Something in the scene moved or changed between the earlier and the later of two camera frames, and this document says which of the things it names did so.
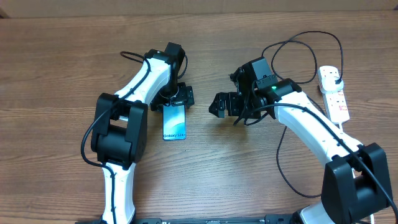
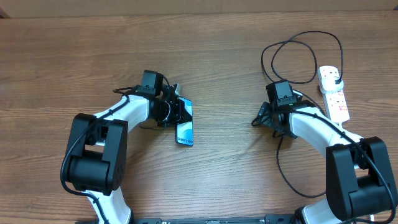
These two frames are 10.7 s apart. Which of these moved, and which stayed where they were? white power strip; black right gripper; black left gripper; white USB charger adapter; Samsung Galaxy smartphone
Moved: black left gripper; Samsung Galaxy smartphone; black right gripper
Stayed: white power strip; white USB charger adapter
